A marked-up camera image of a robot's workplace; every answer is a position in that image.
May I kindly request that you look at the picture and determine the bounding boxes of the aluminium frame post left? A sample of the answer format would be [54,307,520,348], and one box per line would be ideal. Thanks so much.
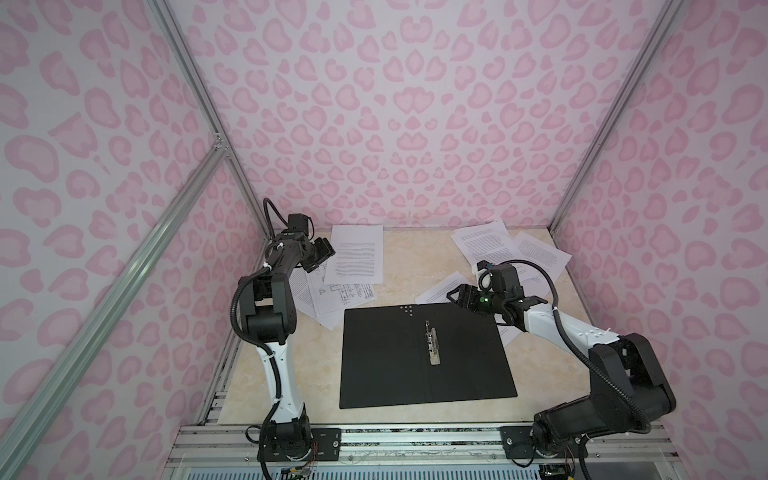
[146,0,268,235]

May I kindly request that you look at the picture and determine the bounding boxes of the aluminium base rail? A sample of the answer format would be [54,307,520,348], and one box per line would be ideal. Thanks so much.
[158,419,691,480]

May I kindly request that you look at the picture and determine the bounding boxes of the text sheet right corner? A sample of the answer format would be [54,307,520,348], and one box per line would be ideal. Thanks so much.
[513,232,571,298]

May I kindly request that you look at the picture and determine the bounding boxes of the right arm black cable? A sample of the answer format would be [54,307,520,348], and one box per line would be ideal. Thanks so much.
[485,258,652,433]

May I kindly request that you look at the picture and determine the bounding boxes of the aluminium frame post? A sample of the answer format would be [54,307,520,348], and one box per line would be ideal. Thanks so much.
[146,0,268,235]
[547,0,688,238]

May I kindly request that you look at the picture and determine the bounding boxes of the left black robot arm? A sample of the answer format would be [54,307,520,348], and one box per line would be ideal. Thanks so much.
[229,227,334,467]

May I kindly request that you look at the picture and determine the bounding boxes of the aluminium frame strut left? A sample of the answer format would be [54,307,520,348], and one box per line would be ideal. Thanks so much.
[1,145,226,479]

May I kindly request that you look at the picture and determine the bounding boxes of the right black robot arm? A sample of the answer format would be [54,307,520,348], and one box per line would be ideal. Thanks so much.
[446,259,677,457]

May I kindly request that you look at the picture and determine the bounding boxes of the aluminium frame post right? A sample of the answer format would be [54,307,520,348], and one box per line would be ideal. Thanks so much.
[547,0,688,238]

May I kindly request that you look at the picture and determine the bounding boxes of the red and black folder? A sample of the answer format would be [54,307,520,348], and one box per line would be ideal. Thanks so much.
[339,303,517,409]

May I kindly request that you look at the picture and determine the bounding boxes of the large text sheet far right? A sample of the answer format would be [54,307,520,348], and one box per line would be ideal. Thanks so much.
[452,220,524,279]

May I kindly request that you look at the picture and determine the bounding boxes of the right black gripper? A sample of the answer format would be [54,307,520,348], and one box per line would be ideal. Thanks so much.
[445,283,507,316]

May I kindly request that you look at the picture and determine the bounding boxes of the lower left paper sheet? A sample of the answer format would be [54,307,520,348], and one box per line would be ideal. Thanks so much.
[289,268,344,330]

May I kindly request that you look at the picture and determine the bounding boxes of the technical drawing sheet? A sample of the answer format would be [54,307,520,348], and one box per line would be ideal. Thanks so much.
[307,266,376,317]

